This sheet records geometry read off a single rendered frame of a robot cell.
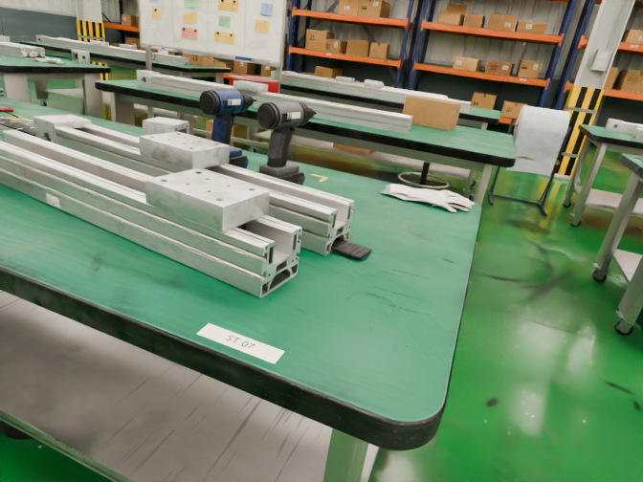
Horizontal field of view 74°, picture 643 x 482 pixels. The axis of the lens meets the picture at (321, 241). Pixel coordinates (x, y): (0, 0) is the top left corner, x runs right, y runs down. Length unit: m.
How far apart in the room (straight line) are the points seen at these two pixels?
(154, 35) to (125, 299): 4.12
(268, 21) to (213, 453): 3.41
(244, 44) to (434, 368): 3.72
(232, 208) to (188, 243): 0.10
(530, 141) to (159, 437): 3.75
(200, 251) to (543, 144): 3.81
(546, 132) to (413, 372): 3.80
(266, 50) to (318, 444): 3.33
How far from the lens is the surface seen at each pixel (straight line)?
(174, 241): 0.74
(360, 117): 2.35
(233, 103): 1.17
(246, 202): 0.65
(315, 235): 0.79
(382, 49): 10.57
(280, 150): 1.06
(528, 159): 4.31
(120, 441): 1.22
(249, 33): 4.06
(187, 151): 0.93
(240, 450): 1.17
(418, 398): 0.52
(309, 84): 4.42
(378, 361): 0.55
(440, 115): 2.72
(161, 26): 4.61
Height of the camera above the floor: 1.12
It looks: 24 degrees down
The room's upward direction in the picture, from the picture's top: 7 degrees clockwise
